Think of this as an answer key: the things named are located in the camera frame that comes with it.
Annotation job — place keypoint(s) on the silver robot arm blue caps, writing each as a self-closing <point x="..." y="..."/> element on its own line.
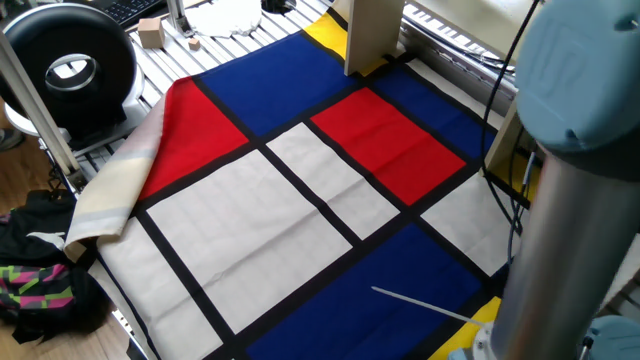
<point x="565" y="250"/>

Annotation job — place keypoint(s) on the cream wooden shelf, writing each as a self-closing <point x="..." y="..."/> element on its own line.
<point x="372" y="35"/>

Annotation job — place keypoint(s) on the colour block tablecloth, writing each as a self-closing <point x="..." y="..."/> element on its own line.
<point x="250" y="225"/>

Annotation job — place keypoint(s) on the white zip tie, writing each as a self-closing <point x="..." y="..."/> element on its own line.
<point x="425" y="305"/>

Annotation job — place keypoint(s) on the black round foot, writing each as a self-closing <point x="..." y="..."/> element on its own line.
<point x="277" y="6"/>

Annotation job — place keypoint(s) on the small wooden cube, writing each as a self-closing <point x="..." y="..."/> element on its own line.
<point x="194" y="44"/>

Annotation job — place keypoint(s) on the white crumpled cloth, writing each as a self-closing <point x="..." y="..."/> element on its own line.
<point x="225" y="17"/>

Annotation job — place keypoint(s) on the large wooden block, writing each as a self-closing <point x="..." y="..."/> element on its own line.
<point x="151" y="32"/>

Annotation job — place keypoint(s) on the black keyboard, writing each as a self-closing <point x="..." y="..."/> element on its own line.
<point x="127" y="9"/>

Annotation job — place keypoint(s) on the black backpack pink green pattern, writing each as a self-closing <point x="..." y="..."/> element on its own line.
<point x="40" y="295"/>

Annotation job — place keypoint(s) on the grey shoe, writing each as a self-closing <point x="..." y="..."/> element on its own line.
<point x="10" y="140"/>

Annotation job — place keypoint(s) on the grey aluminium rail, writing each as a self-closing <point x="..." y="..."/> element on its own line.
<point x="450" y="72"/>

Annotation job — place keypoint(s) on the aluminium post with bracket foot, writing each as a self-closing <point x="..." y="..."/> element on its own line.
<point x="177" y="17"/>

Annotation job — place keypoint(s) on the aluminium frame post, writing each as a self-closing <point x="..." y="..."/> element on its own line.
<point x="35" y="110"/>

